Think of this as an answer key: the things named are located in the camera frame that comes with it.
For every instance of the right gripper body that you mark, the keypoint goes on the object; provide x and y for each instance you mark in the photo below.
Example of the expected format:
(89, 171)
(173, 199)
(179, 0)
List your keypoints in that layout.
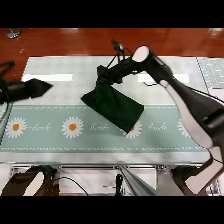
(106, 75)

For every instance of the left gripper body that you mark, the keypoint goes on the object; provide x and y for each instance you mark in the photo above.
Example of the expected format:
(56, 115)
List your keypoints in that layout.
(20, 90)

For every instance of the dark green T-shirt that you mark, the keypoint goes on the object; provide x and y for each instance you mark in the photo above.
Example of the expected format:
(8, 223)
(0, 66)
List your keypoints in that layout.
(115, 106)

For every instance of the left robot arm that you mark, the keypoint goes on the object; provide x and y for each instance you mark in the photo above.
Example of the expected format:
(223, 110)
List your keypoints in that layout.
(20, 185)

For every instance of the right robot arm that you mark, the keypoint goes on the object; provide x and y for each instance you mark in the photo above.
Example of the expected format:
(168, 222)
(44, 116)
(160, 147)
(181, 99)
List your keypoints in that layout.
(186, 96)

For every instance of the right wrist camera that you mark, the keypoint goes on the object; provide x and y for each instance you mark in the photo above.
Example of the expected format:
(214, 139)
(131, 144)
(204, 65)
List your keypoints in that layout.
(117, 46)

